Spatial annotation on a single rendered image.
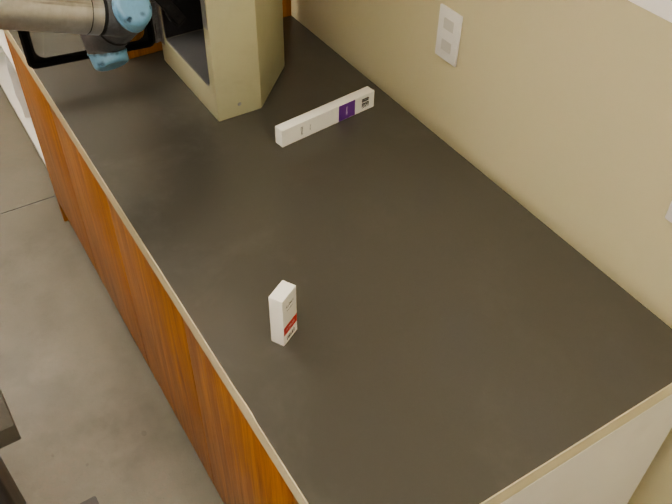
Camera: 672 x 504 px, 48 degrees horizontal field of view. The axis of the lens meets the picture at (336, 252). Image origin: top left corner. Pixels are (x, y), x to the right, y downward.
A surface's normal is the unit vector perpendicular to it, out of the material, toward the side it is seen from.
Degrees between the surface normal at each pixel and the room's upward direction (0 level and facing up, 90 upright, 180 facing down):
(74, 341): 0
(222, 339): 0
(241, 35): 90
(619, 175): 90
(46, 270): 0
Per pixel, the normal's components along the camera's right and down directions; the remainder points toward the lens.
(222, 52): 0.53, 0.59
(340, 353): 0.03, -0.71
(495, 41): -0.85, 0.36
